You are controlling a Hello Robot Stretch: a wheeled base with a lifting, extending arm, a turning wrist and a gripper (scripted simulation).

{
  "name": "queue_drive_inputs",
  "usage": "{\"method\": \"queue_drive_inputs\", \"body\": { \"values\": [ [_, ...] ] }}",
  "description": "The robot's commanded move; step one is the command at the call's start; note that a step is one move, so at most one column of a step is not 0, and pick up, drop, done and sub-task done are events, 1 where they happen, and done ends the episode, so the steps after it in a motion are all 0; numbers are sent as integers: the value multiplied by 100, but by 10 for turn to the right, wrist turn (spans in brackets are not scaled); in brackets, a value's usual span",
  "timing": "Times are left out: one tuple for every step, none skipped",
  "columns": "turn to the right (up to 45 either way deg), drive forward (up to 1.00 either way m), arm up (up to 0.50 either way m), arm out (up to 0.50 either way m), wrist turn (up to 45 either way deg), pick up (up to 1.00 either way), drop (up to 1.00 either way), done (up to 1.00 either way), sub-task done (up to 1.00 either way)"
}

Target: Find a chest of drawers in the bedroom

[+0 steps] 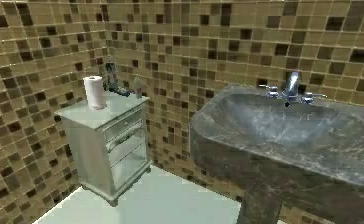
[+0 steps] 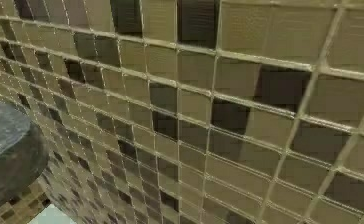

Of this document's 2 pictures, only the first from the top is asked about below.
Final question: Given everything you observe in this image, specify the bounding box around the grey stone pedestal sink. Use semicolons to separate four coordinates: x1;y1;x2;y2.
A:
189;83;364;224

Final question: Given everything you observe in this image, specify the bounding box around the dark spray bottle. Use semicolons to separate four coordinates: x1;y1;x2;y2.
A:
103;62;131;98

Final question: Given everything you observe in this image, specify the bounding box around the pale green bathroom cabinet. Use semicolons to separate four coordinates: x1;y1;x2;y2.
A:
53;91;152;208

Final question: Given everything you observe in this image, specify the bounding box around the chrome sink faucet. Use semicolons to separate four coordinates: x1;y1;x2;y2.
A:
258;70;328;108

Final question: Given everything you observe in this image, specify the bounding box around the small clear soap bottle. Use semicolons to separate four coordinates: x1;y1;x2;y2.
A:
133;75;143;100

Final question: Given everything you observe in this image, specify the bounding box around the white paper towel roll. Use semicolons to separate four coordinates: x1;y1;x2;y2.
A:
82;75;108;111

